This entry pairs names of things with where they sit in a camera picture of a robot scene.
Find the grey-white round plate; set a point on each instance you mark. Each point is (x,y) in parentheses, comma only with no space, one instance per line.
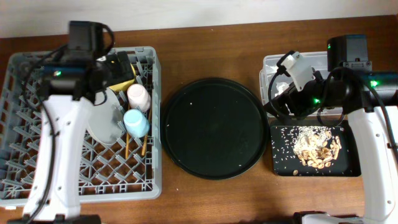
(103,123)

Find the wooden chopstick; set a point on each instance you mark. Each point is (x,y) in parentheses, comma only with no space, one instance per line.
(144,148)
(127,140)

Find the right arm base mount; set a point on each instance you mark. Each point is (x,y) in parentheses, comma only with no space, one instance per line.
(317,217)

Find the round black tray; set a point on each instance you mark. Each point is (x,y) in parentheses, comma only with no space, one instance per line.
(214,128)

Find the white tissue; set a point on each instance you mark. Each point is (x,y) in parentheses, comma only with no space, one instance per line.
(281,87)

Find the clear plastic waste bin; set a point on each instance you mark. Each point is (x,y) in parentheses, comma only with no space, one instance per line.
(317,60)

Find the grey plastic dishwasher rack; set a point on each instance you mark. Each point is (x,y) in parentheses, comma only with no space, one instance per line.
(105,175)

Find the yellow bowl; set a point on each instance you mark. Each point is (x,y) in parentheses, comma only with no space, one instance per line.
(124,85)

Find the black rectangular tray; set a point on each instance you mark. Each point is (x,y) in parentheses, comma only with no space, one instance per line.
(287,163)

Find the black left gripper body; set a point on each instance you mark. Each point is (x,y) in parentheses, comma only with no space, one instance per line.
(123,66)

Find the blue plastic cup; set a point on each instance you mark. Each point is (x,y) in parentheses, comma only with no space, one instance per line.
(136,123)

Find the pink plastic cup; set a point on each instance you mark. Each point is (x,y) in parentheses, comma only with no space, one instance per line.
(138,97)

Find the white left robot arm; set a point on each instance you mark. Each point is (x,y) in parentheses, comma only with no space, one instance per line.
(72,76)

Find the food scraps pile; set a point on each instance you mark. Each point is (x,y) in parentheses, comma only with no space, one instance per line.
(316,147)

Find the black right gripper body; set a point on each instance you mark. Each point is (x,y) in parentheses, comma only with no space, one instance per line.
(280,101)

